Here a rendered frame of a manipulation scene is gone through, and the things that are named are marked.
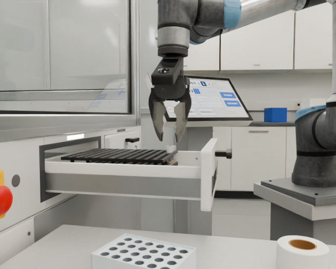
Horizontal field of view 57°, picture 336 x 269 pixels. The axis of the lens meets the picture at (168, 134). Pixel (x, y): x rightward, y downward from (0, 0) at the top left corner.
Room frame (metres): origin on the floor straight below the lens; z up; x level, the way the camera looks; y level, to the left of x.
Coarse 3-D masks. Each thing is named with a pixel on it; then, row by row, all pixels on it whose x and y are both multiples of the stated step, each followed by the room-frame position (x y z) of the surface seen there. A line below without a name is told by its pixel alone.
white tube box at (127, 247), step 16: (128, 240) 0.48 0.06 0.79; (144, 240) 0.47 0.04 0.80; (160, 240) 0.46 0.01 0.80; (96, 256) 0.41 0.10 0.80; (112, 256) 0.42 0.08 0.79; (128, 256) 0.42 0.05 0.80; (144, 256) 0.42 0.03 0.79; (160, 256) 0.42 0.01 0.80; (176, 256) 0.42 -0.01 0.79; (192, 256) 0.42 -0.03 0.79
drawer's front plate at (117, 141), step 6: (126, 132) 1.07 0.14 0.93; (132, 132) 1.11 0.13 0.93; (138, 132) 1.18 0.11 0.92; (108, 138) 0.91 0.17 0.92; (114, 138) 0.94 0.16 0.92; (120, 138) 0.99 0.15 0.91; (108, 144) 0.91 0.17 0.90; (114, 144) 0.94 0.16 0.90; (120, 144) 0.99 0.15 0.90; (126, 144) 1.05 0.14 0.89; (132, 144) 1.11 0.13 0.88; (138, 144) 1.18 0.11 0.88
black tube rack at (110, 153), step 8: (80, 152) 0.74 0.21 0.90; (88, 152) 0.74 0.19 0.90; (96, 152) 0.74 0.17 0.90; (104, 152) 0.74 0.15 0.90; (112, 152) 0.74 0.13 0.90; (120, 152) 0.74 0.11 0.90; (128, 152) 0.74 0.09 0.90; (136, 152) 0.74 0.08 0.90; (144, 152) 0.74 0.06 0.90; (152, 152) 0.74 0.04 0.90; (160, 152) 0.74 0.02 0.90; (72, 160) 0.66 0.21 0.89; (80, 160) 0.65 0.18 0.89; (88, 160) 0.64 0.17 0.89; (96, 160) 0.64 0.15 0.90; (104, 160) 0.64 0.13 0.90; (112, 160) 0.63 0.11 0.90; (120, 160) 0.63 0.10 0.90; (128, 160) 0.62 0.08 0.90; (136, 160) 0.62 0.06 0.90; (144, 160) 0.62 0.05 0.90; (152, 160) 0.61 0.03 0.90
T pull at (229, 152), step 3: (219, 150) 0.68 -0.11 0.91; (222, 150) 0.68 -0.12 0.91; (228, 150) 0.68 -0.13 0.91; (231, 150) 0.69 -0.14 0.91; (216, 153) 0.66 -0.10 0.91; (219, 153) 0.66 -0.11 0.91; (222, 153) 0.66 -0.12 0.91; (225, 153) 0.66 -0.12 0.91; (228, 153) 0.64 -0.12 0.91; (231, 153) 0.64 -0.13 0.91; (216, 156) 0.67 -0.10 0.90; (219, 156) 0.66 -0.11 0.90; (222, 156) 0.66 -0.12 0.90; (225, 156) 0.66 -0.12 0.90; (228, 156) 0.63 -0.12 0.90; (231, 156) 0.63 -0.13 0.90
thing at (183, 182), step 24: (48, 168) 0.62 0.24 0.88; (72, 168) 0.61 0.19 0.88; (96, 168) 0.60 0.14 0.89; (120, 168) 0.59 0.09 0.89; (144, 168) 0.58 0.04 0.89; (168, 168) 0.57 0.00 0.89; (192, 168) 0.56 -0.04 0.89; (72, 192) 0.61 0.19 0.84; (96, 192) 0.60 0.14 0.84; (120, 192) 0.59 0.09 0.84; (144, 192) 0.58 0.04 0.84; (168, 192) 0.57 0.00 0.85; (192, 192) 0.56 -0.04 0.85
